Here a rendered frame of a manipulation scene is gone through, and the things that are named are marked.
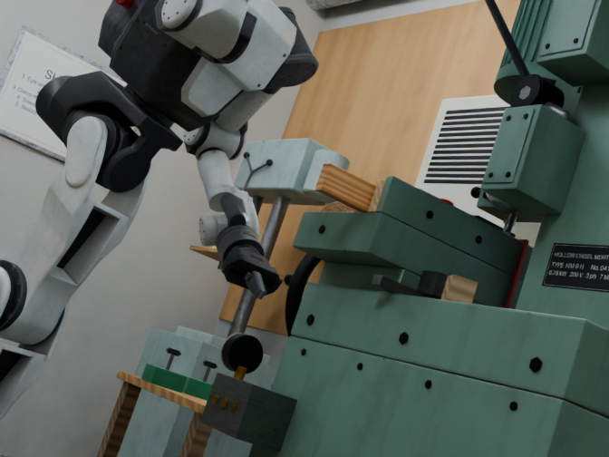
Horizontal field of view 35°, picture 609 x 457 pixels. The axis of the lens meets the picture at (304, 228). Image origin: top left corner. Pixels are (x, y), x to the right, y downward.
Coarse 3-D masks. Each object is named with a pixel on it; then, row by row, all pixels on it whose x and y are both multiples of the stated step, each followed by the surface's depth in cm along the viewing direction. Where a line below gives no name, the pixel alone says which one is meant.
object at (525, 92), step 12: (492, 0) 152; (492, 12) 150; (504, 24) 147; (504, 36) 145; (516, 48) 143; (516, 60) 141; (528, 72) 139; (528, 84) 133; (540, 84) 132; (552, 84) 133; (516, 96) 135; (528, 96) 132; (540, 96) 131; (552, 96) 132; (564, 96) 134; (552, 108) 130
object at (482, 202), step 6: (480, 192) 154; (480, 198) 154; (486, 198) 152; (480, 204) 153; (486, 204) 152; (486, 210) 154; (492, 210) 153; (498, 210) 151; (498, 216) 155; (504, 216) 154; (522, 216) 150; (528, 216) 149; (534, 216) 148; (540, 216) 146; (504, 222) 151; (534, 222) 151; (540, 222) 150
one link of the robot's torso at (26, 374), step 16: (0, 272) 180; (0, 288) 179; (0, 304) 178; (64, 320) 193; (0, 352) 180; (16, 352) 184; (32, 352) 187; (48, 352) 191; (0, 368) 187; (16, 368) 188; (32, 368) 188; (0, 384) 189; (16, 384) 187; (0, 400) 188; (0, 416) 187
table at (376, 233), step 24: (312, 216) 148; (336, 216) 142; (360, 216) 137; (384, 216) 133; (312, 240) 145; (336, 240) 140; (360, 240) 135; (384, 240) 133; (408, 240) 135; (432, 240) 138; (360, 264) 144; (384, 264) 137; (408, 264) 136; (432, 264) 138; (456, 264) 140; (480, 264) 142; (480, 288) 143; (504, 288) 145
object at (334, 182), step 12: (324, 168) 133; (336, 168) 133; (324, 180) 132; (336, 180) 133; (348, 180) 134; (360, 180) 135; (324, 192) 133; (336, 192) 133; (348, 192) 134; (360, 192) 135; (372, 192) 136; (348, 204) 135; (360, 204) 135
